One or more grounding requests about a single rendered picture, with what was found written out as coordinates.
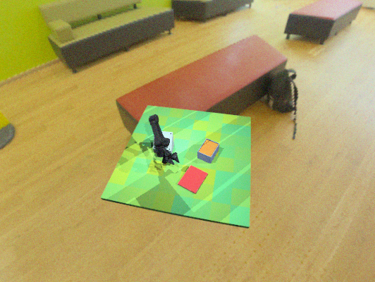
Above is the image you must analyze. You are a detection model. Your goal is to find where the red lid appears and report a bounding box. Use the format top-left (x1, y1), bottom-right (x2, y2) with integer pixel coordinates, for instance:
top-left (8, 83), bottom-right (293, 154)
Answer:
top-left (178, 165), bottom-right (208, 194)

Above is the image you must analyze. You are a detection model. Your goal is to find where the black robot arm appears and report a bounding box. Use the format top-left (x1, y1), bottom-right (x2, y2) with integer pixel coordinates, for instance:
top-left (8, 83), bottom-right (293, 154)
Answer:
top-left (148, 114), bottom-right (170, 164)

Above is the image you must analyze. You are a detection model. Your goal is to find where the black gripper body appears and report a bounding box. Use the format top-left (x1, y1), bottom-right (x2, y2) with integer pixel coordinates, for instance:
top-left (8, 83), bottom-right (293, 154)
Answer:
top-left (164, 150), bottom-right (177, 159)

